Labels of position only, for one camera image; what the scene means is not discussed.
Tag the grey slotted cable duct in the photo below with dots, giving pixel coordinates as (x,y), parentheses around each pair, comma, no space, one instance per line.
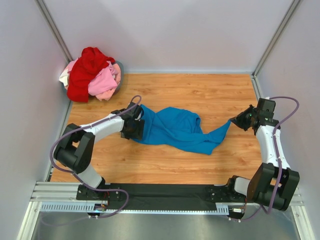
(90,207)

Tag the red t shirt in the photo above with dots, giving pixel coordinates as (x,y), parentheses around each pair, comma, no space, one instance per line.
(84,70)

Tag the left aluminium corner post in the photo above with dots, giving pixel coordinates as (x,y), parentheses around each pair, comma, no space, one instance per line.
(54,29)

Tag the aluminium corner post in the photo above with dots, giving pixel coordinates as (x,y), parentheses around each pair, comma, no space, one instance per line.
(276,36)
(54,29)

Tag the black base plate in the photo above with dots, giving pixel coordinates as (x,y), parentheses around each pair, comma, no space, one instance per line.
(141,203)

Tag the aluminium frame rail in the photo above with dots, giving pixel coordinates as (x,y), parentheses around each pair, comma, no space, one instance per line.
(75,192)

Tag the grey laundry basket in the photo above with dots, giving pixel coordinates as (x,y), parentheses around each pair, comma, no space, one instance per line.
(120,75)

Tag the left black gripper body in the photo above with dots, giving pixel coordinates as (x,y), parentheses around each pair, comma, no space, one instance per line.
(136,132)

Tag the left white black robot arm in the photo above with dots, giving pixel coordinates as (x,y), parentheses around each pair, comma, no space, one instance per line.
(74,149)

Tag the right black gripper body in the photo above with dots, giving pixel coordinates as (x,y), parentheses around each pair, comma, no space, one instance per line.
(243,118)

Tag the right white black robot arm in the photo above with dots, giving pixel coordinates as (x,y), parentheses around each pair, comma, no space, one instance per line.
(274,183)

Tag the blue t shirt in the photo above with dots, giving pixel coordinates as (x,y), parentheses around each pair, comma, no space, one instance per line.
(181,129)

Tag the white t shirt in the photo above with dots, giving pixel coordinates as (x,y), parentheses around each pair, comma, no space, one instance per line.
(64,78)

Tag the pink t shirt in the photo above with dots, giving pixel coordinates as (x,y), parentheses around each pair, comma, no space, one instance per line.
(104,84)

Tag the right aluminium corner post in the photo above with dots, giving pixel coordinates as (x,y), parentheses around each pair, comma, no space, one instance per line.
(276,36)

